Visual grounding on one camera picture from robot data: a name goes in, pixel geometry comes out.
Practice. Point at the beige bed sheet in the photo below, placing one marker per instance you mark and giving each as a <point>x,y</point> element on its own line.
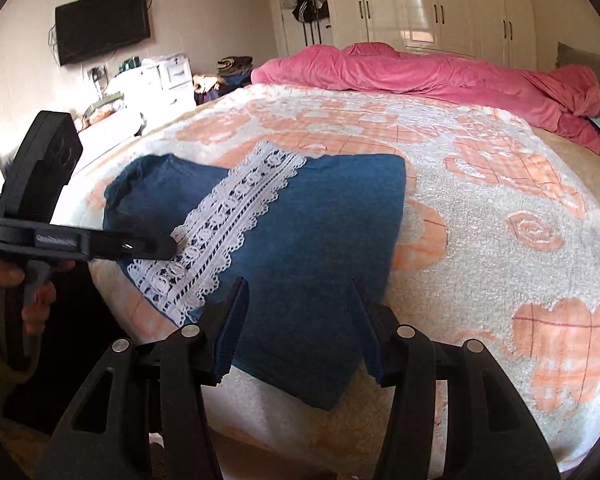
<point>580,155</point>

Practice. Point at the black wall television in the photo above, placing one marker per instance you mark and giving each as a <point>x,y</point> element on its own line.
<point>102,25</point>

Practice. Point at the folded dark clothes pile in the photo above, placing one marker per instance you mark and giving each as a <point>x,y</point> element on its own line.
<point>234,67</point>

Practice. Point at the blue denim skirt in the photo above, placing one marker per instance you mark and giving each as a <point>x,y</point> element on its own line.
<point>320,240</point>

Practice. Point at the white side table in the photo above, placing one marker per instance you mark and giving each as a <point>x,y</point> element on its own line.
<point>110,135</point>

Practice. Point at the white door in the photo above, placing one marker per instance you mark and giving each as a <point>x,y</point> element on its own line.
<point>290,35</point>

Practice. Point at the grey headboard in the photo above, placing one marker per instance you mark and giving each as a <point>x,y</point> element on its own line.
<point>587,62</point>

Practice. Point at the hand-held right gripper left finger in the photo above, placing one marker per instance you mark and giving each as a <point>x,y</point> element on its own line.
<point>227,340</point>

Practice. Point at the white drawer unit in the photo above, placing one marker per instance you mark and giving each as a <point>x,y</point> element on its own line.
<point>172,77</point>

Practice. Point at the white wardrobe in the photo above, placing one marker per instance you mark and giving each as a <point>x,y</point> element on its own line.
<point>430,5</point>

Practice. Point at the pink duvet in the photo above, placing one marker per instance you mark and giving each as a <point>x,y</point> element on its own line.
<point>430,75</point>

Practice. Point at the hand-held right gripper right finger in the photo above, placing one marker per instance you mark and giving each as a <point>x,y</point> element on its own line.
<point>367,340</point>

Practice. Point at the white orange floral blanket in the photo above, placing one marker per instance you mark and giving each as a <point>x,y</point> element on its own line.
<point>480,260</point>

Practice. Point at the loose clothes heap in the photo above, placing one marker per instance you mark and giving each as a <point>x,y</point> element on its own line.
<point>215,90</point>

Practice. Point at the person's left hand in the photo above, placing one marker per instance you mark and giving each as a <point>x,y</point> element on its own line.
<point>5,274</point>

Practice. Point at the hanging bags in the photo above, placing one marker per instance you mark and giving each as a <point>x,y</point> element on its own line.
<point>307,2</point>

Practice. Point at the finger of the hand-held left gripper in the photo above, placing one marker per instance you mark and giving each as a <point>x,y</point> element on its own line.
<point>130,246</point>

